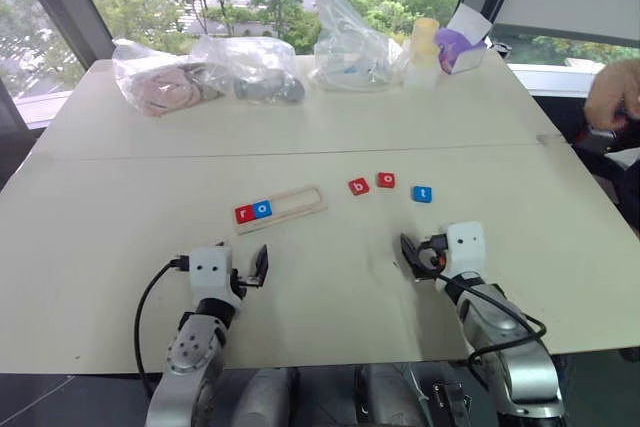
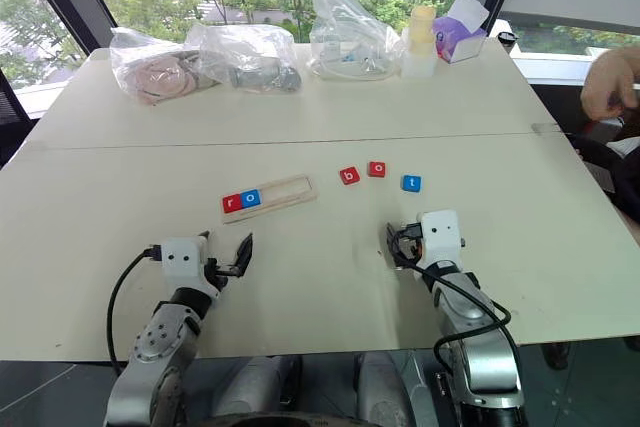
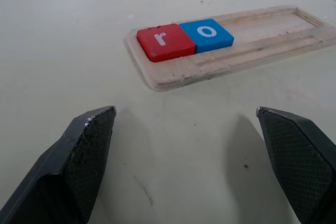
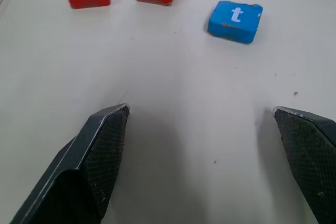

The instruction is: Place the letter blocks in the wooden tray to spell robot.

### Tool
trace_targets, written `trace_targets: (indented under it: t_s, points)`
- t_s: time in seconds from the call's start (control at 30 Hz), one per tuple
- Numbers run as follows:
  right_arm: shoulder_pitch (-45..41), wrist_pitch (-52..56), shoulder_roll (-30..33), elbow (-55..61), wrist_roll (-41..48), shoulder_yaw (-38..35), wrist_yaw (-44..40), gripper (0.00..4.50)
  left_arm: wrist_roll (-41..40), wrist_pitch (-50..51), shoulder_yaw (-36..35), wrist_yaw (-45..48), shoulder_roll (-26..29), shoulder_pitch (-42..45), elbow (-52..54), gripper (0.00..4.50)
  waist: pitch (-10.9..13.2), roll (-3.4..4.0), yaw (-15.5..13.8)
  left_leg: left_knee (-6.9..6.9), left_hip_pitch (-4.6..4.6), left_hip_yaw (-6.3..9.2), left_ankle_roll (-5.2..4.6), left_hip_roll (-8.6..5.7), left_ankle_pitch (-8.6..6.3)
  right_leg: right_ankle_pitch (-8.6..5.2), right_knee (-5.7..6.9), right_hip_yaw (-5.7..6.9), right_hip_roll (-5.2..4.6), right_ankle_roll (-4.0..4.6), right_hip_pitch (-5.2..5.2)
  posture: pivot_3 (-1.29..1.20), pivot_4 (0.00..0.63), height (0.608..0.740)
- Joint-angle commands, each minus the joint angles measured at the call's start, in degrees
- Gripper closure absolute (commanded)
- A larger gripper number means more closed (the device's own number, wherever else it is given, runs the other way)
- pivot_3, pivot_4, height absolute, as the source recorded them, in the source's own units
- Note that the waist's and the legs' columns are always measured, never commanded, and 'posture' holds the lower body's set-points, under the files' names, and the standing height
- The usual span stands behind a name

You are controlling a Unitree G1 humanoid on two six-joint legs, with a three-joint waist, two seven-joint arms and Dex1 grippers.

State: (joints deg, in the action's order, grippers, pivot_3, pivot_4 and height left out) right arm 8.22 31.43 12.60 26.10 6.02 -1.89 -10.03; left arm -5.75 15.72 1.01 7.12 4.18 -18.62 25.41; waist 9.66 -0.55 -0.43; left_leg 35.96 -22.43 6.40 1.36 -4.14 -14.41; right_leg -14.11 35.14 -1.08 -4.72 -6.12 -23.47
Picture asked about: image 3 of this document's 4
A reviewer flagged blue letter o tile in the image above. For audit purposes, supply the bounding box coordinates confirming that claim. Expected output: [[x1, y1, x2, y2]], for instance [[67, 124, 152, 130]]
[[179, 18, 235, 54]]

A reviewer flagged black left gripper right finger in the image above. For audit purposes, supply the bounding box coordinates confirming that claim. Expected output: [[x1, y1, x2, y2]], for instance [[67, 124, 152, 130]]
[[255, 106, 336, 224]]

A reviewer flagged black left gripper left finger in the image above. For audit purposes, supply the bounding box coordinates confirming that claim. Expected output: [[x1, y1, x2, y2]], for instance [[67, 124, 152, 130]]
[[0, 105, 117, 224]]

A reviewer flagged red letter r tile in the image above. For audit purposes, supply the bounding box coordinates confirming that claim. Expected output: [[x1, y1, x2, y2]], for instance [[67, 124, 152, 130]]
[[136, 23, 197, 63]]

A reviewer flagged wooden letter tray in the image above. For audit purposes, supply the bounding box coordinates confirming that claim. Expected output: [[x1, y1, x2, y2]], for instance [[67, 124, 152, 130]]
[[123, 5, 336, 93]]

